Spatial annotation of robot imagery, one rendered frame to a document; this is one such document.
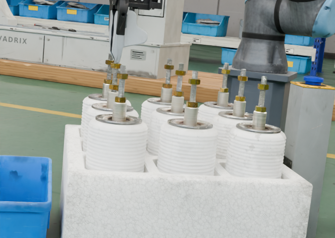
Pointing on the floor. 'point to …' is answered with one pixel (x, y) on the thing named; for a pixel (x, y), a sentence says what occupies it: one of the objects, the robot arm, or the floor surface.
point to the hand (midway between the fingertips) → (113, 54)
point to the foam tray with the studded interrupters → (177, 201)
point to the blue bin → (25, 196)
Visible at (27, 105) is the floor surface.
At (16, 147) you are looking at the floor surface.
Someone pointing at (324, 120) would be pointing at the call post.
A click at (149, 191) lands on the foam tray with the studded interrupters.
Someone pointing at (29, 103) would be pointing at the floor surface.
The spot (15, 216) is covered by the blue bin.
